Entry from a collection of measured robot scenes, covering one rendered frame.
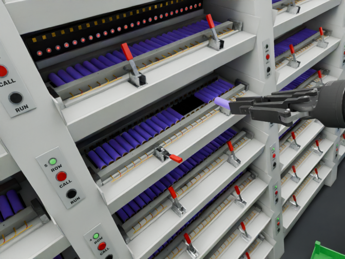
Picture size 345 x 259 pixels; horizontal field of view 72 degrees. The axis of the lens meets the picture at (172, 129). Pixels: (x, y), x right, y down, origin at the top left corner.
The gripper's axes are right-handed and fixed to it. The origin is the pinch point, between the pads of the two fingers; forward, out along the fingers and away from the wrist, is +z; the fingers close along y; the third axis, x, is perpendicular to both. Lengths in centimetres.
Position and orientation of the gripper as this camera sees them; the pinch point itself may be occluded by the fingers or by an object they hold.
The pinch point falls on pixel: (246, 105)
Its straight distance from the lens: 55.6
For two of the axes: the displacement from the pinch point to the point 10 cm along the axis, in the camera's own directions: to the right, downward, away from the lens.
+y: -7.7, 4.4, -4.6
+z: -5.4, -0.7, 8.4
